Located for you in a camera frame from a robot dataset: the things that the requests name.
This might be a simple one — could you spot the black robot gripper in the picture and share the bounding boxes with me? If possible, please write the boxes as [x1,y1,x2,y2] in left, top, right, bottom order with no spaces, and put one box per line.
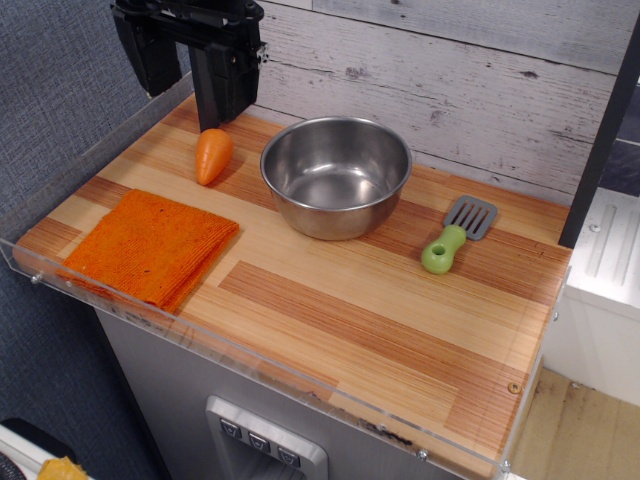
[112,1,264,131]

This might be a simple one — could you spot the stainless steel bowl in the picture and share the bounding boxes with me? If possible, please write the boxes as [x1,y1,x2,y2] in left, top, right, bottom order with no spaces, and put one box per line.
[260,117,412,241]

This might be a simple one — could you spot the green handled grey spatula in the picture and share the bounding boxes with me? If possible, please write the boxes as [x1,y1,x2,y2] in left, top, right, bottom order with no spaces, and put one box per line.
[421,195,498,275]

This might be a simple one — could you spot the orange folded cloth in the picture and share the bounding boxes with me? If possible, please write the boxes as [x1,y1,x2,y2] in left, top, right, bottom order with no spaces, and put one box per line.
[57,190,240,314]

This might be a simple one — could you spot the orange plastic carrot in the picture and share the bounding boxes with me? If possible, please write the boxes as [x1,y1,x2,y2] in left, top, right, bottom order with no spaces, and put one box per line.
[195,129,234,186]

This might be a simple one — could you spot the clear acrylic left guard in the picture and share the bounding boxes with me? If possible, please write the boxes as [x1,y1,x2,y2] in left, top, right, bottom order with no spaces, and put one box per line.
[1,74,193,240]

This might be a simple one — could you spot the clear acrylic guard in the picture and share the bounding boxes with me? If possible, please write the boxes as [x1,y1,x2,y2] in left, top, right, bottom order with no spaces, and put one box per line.
[1,241,511,479]
[1,74,193,240]

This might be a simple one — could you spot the grey toy fridge cabinet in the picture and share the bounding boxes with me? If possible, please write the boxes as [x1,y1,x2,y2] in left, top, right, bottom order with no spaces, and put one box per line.
[97,310,452,479]

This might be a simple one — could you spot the silver dispenser button panel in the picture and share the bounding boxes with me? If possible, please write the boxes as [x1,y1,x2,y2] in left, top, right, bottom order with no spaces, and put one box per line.
[205,395,329,479]

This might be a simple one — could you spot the clear acrylic front guard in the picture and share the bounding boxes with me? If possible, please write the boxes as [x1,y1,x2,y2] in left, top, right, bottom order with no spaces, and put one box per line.
[1,241,511,479]

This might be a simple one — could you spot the white ribbed side unit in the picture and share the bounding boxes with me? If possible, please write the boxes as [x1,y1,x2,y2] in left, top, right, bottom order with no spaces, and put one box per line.
[568,188,639,308]

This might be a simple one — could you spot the dark right upright post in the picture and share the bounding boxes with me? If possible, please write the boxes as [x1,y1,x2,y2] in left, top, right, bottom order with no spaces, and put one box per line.
[558,19,639,248]

